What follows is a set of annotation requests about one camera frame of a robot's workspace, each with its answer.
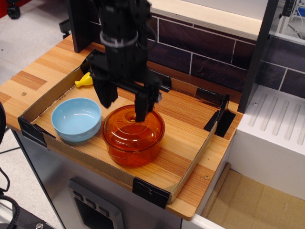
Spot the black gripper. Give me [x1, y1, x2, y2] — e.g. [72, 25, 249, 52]
[87, 45, 162, 122]

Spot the orange transparent pot lid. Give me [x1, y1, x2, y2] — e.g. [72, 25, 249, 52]
[102, 105, 165, 151]

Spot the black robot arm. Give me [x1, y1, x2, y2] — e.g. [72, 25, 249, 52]
[87, 0, 162, 122]

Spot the orange transparent pot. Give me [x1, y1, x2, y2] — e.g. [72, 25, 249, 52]
[102, 102, 165, 167]

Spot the yellow toy banana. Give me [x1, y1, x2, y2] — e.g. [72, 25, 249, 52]
[74, 72, 93, 88]

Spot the light blue bowl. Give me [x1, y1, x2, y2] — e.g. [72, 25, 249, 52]
[51, 98, 102, 142]

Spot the cardboard fence with black tape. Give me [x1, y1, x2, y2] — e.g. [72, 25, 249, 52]
[18, 61, 241, 213]

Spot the grey oven control panel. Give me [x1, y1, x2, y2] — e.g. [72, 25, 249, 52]
[68, 179, 124, 229]

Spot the black caster wheel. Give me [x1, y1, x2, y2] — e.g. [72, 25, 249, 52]
[7, 5, 20, 19]

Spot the white toy sink unit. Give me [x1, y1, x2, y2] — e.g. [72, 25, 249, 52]
[229, 86, 305, 199]

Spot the black cable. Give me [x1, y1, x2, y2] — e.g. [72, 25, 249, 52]
[0, 102, 21, 229]

